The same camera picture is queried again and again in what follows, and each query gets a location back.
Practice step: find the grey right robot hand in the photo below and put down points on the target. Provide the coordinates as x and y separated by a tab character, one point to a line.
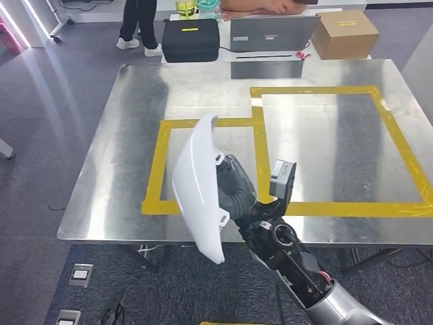
237	188

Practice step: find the white plastic body part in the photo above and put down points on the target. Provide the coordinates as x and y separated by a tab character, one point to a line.
196	188

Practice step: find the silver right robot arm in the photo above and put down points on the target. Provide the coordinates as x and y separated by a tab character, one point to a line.
338	309

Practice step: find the yellow tape on workbench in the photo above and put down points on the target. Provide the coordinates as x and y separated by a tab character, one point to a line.
260	148

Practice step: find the stainless steel workbench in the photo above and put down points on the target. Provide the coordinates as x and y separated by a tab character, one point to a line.
118	157

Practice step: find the black pen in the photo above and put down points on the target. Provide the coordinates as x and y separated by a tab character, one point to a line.
264	56

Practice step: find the white desk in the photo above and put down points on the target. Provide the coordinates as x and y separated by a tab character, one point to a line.
225	40

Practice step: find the red scissors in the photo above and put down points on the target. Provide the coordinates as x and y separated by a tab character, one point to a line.
302	55

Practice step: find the black carry case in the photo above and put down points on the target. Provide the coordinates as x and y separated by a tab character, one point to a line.
189	42

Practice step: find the grey laptop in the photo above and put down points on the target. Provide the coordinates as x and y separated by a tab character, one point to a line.
274	33

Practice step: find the teal drink cup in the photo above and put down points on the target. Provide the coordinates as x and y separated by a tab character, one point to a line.
208	9

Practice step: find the green drink bottle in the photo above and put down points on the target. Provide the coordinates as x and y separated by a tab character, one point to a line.
185	9

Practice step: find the brown cardboard box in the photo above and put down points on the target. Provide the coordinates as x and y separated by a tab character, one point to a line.
345	36

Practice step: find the metal floor socket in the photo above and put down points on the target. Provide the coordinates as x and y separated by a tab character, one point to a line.
80	275
67	317

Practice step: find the white wheeled stand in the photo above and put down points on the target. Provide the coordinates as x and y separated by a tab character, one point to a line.
59	29

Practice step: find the grey table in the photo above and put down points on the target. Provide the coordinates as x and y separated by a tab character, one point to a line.
7	150

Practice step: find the red fire extinguisher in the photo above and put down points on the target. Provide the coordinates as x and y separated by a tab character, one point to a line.
10	40

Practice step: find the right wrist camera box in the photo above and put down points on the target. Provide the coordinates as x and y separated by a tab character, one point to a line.
282	179

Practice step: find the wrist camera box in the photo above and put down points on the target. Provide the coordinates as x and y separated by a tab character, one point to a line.
282	179
113	309

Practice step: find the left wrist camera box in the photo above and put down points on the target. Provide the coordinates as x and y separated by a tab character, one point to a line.
113	309

